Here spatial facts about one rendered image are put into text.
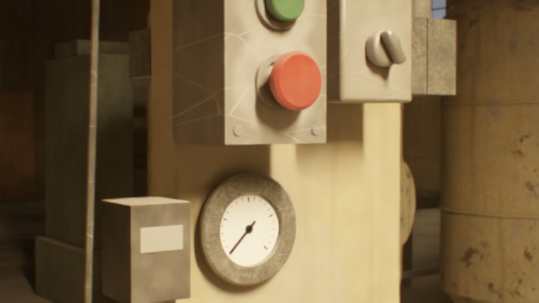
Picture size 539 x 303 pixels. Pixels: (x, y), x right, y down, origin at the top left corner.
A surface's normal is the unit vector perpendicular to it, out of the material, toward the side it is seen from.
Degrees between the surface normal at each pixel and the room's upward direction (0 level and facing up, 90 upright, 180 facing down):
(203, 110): 90
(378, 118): 90
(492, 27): 90
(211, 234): 90
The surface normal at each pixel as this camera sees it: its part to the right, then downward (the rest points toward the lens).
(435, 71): 0.57, 0.03
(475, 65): -0.77, 0.02
